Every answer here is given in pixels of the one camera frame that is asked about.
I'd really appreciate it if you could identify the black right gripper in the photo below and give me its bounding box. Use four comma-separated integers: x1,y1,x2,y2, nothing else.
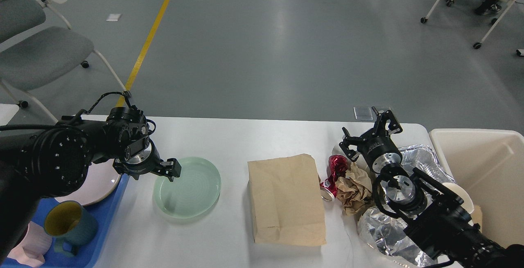
339,106,404,173

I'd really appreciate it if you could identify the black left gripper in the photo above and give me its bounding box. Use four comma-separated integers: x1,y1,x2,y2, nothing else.
113,141,182,182

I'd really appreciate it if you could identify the light green plate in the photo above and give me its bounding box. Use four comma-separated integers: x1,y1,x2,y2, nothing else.
152,157,221,219

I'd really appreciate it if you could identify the dark teal mug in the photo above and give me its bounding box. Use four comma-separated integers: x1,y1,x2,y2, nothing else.
44,200,99,257

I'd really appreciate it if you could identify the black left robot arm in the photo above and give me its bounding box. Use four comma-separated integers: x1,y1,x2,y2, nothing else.
0,92,182,261

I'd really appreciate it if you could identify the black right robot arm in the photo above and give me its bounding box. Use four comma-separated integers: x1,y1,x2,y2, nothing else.
339,108,523,268

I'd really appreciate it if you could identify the grey floor plate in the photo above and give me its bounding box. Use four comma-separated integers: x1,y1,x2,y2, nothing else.
353,106,391,122

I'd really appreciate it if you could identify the crushed red can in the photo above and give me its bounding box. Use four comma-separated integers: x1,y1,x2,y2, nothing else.
319,154,348,202

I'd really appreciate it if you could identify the aluminium foil tray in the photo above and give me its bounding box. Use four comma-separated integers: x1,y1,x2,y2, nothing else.
399,144,456,184

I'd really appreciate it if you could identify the crumpled brown paper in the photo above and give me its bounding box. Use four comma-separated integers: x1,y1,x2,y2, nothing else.
335,162,374,216

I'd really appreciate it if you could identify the pink plate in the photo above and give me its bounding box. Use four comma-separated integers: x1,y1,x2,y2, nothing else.
55,160,121,206

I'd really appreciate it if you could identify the crumpled aluminium foil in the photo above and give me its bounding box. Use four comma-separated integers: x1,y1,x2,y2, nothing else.
356,206,438,268

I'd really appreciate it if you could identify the brown paper bag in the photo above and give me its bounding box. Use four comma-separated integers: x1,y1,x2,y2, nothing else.
248,154,326,246

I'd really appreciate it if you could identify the white paper cup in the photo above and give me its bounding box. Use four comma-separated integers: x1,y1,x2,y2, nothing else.
442,182,474,215

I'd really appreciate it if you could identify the beige plastic bin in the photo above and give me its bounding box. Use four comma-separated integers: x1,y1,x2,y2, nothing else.
430,128,524,247

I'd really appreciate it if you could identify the pink mug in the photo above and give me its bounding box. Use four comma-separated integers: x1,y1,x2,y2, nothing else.
7,221,52,268

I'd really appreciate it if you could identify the grey chair left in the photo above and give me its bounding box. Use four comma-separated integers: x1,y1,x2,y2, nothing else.
0,0,116,122

